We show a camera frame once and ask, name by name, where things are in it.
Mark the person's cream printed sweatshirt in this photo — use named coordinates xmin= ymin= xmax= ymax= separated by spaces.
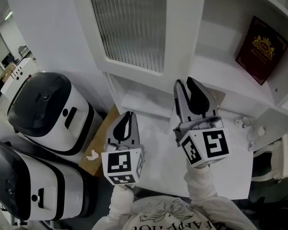
xmin=92 ymin=195 xmax=255 ymax=230

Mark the white desk with drawers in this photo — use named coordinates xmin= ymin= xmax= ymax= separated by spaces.
xmin=115 ymin=104 xmax=254 ymax=201

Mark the white and black mobile robot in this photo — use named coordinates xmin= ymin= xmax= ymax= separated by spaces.
xmin=0 ymin=141 xmax=98 ymax=222
xmin=7 ymin=72 xmax=104 ymax=157

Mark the dark metal-frame chair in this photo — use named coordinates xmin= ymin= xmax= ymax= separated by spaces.
xmin=18 ymin=46 xmax=31 ymax=59

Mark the white low unit with holes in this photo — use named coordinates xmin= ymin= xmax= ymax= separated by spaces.
xmin=0 ymin=57 xmax=39 ymax=100

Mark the dark red book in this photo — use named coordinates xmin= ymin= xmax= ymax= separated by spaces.
xmin=235 ymin=15 xmax=288 ymax=86

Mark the person's left forearm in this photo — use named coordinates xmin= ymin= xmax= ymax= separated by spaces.
xmin=109 ymin=184 xmax=135 ymax=217

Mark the small white figurine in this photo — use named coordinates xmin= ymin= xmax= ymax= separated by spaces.
xmin=254 ymin=125 xmax=266 ymax=138

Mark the person's right forearm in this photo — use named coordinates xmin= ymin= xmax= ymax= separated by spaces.
xmin=184 ymin=161 xmax=219 ymax=201

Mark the brown cardboard box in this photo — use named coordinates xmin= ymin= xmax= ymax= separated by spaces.
xmin=78 ymin=104 xmax=122 ymax=177

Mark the white ribbed-glass cabinet door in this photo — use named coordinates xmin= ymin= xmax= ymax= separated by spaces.
xmin=71 ymin=0 xmax=207 ymax=94

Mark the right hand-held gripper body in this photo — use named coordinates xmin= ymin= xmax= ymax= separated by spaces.
xmin=173 ymin=80 xmax=230 ymax=169

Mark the white shelf unit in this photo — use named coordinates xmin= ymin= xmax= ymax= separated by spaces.
xmin=105 ymin=0 xmax=288 ymax=122

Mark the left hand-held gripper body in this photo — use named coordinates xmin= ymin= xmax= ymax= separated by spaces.
xmin=101 ymin=111 xmax=146 ymax=186

